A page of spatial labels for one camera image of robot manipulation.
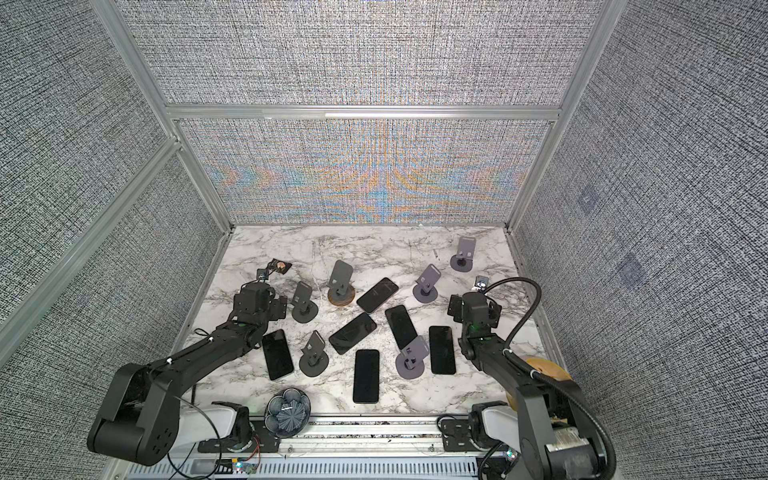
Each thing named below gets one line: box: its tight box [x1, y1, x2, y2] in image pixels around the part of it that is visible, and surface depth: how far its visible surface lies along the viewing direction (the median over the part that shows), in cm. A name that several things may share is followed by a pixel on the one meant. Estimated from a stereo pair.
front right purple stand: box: [395, 335, 429, 379], surface depth 85 cm
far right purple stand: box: [450, 236, 476, 272], surface depth 106 cm
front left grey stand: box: [299, 330, 329, 377], surface depth 84 cm
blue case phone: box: [385, 305, 418, 351], surface depth 95 cm
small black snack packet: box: [267, 258, 293, 275], surface depth 108 cm
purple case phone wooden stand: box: [356, 277, 399, 313], surface depth 102 cm
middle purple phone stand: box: [412, 264, 441, 304], surface depth 97 cm
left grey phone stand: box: [291, 281, 319, 323], surface depth 94 cm
